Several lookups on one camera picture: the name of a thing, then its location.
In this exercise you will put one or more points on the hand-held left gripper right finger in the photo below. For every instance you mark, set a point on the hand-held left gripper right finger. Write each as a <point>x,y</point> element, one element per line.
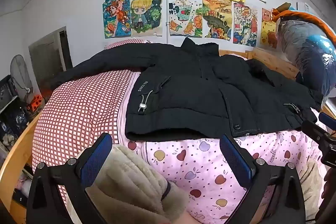
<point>236,161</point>

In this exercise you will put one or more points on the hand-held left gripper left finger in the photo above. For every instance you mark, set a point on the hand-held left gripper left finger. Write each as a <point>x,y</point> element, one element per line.
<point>97,158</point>

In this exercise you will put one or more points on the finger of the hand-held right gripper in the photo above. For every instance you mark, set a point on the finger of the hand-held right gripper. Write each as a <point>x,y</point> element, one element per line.
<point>313,130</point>
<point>328,119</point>

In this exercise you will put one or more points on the black padded jacket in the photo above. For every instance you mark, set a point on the black padded jacket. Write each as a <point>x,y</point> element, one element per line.
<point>194,87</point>

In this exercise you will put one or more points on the person's right hand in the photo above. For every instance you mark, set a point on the person's right hand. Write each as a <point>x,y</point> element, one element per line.
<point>331,187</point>

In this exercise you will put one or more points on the pink apple print quilt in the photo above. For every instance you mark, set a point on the pink apple print quilt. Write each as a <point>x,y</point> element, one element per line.
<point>204,161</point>

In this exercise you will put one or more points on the person's beige fleece clothing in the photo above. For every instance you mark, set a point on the person's beige fleece clothing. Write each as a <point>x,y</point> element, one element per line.
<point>131,182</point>

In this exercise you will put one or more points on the red checked quilt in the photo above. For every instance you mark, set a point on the red checked quilt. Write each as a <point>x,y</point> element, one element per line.
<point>78,108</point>

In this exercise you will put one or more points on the plush toy in plastic bag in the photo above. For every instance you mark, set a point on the plush toy in plastic bag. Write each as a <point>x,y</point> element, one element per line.
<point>307,45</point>

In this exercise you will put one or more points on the orange toy block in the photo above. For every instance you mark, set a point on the orange toy block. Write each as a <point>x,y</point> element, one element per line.
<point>36,102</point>

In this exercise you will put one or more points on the cluttered storage shelf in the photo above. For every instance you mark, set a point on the cluttered storage shelf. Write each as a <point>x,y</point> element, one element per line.
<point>13,129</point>

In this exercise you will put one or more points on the yellow bear drawing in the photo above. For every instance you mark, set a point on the yellow bear drawing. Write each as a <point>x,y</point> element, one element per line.
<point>267,29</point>

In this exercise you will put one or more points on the black plastic crate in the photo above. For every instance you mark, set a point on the black plastic crate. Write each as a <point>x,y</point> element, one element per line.
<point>8,90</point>

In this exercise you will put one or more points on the grey metal door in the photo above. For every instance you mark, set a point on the grey metal door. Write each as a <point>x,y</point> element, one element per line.
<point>50,56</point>

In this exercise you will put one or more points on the grey electric fan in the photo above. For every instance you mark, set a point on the grey electric fan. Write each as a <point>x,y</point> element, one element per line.
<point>21,74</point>

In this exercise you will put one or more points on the red white city drawing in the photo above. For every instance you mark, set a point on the red white city drawing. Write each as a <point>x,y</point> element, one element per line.
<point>245,26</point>

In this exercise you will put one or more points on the orange-dress girl blue drawing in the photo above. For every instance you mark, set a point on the orange-dress girl blue drawing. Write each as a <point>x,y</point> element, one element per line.
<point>115,18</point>

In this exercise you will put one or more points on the orange landscape drawing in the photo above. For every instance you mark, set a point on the orange landscape drawing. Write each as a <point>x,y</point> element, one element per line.
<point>217,19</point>

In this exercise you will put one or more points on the blond child drawing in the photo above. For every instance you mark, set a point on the blond child drawing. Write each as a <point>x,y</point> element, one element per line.
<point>145,15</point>

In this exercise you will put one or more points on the juice cup oranges drawing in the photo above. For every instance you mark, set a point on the juice cup oranges drawing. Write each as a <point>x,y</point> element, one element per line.
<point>185,16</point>

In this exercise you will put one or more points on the wooden bed frame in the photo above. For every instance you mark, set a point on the wooden bed frame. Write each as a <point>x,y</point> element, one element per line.
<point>13,166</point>

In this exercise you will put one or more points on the white wall unit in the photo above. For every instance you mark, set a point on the white wall unit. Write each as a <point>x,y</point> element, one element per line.
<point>308,7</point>

